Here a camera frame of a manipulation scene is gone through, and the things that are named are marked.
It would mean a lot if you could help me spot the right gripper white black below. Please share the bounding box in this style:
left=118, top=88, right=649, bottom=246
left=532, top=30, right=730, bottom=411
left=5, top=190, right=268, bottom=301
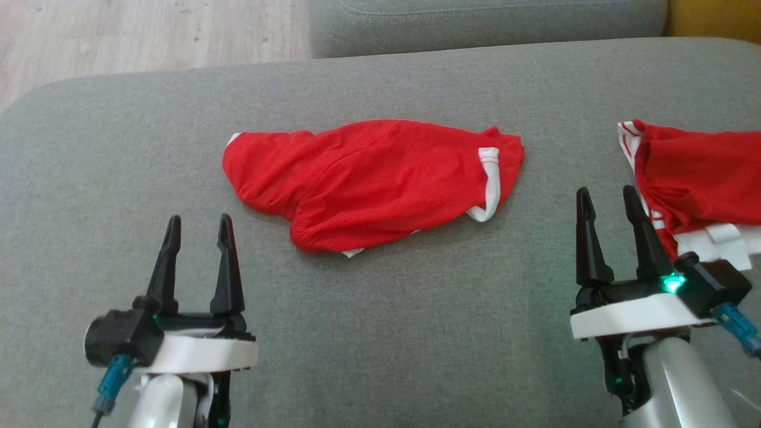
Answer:
left=569, top=185, right=715, bottom=414

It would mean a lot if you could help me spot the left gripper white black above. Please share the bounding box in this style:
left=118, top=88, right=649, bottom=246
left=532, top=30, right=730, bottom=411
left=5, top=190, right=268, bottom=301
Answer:
left=134, top=213, right=260, bottom=428

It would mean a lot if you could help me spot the red white numbered jersey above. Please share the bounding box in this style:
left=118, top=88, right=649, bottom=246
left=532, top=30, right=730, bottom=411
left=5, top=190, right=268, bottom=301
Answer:
left=617, top=119, right=761, bottom=272

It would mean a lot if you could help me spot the red shorts white stripe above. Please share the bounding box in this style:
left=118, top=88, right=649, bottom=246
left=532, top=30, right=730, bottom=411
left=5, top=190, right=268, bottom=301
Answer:
left=221, top=118, right=526, bottom=259

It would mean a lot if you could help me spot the grey sofa seat cushion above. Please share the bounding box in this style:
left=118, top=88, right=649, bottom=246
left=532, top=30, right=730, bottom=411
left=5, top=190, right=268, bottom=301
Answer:
left=0, top=37, right=761, bottom=428

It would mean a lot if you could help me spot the yellow cushion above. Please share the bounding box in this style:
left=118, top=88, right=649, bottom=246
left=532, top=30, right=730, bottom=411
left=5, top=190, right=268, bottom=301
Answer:
left=664, top=0, right=761, bottom=46

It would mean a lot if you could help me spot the grey sofa back cushion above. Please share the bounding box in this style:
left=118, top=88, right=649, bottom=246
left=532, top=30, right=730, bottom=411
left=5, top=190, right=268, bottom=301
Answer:
left=309, top=0, right=669, bottom=59

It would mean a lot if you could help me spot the left arm cable blue plug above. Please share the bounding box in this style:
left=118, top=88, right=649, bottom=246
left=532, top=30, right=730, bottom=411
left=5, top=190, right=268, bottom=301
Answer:
left=90, top=355, right=135, bottom=428

